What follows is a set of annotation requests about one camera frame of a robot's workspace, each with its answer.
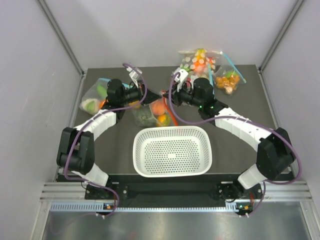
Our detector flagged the red zip clear bag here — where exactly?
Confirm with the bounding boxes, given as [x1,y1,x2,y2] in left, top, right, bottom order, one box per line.
[131,90,178,128]

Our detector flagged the blue zip bag left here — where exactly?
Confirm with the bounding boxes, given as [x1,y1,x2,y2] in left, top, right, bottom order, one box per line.
[79,77,131,116]

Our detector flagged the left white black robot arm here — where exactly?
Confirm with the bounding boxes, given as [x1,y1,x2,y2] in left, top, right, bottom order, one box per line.
[56,78,162,199]

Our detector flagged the polka dot clear bag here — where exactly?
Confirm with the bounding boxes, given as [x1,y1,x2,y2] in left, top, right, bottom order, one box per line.
[178,48,223,76]

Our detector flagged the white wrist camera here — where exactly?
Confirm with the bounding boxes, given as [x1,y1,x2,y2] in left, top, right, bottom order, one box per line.
[173,67,189,92]
[126,67,142,87]

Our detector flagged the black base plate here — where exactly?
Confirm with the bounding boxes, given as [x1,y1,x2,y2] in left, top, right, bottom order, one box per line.
[84,174,266,202]

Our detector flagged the fake yellow green mango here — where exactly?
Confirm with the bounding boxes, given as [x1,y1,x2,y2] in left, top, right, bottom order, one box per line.
[156,113,171,127]

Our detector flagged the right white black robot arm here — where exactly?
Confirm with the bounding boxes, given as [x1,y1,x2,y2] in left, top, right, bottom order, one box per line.
[164,75,299,198]

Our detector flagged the purple cable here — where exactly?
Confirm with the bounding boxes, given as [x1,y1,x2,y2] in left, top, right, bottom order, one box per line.
[62,62,148,218]
[168,72,303,218]

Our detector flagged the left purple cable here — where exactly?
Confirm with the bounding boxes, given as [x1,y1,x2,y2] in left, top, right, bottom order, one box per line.
[62,62,148,218]

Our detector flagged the fake netted green melon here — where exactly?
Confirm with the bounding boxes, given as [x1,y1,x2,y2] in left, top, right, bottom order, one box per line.
[132,106,156,128]

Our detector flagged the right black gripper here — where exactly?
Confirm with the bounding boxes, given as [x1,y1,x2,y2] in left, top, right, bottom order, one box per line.
[164,79,204,109]

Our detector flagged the fake peach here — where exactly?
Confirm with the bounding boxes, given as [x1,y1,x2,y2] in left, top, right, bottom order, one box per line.
[151,100,166,116]

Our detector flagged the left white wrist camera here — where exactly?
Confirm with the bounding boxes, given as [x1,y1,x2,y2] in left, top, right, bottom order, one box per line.
[126,67,142,87]

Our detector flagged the aluminium rail with cable duct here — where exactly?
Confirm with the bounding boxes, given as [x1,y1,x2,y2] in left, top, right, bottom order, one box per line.
[40,181,313,214]

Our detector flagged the white perforated plastic basket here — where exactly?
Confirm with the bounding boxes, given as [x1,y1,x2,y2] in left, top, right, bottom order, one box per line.
[132,125,213,178]

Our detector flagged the blue zip bag with strawberry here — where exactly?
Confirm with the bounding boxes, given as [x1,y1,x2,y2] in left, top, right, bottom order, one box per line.
[171,64,214,87]

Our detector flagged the fake pale green cabbage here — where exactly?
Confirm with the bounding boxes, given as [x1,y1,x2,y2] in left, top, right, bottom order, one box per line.
[80,98,100,115]

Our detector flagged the fake green pepper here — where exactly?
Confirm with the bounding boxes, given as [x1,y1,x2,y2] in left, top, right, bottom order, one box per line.
[96,84,108,99]

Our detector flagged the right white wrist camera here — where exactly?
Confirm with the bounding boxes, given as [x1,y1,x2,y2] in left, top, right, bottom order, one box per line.
[173,67,189,92]

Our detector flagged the blue zip bag orange pieces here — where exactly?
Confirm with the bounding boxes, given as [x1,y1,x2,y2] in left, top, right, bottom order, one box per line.
[213,51,247,95]

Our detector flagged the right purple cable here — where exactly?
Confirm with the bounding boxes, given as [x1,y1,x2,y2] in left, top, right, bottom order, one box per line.
[168,72,303,218]

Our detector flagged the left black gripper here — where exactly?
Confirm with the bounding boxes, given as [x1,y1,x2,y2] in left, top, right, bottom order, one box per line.
[118,79,162,106]

